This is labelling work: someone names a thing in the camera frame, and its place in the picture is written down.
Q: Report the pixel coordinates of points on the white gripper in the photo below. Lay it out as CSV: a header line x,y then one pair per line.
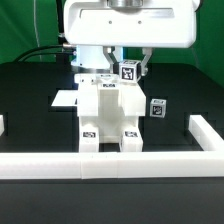
x,y
154,23

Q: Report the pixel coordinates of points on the white tagged nut cube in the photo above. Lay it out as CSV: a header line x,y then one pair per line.
x,y
129,70

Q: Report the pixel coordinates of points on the white chair seat part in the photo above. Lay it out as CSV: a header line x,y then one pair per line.
x,y
110,126

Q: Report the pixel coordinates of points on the white small chair post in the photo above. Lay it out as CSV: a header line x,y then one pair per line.
x,y
89,139

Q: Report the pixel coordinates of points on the white chair backrest part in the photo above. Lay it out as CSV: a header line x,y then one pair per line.
x,y
108,93

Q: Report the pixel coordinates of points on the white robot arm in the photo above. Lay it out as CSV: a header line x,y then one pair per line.
x,y
91,56

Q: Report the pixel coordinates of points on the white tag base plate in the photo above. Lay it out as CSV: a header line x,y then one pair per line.
x,y
65,98

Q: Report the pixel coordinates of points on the white U-shaped fence frame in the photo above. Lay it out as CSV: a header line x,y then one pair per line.
x,y
207,162

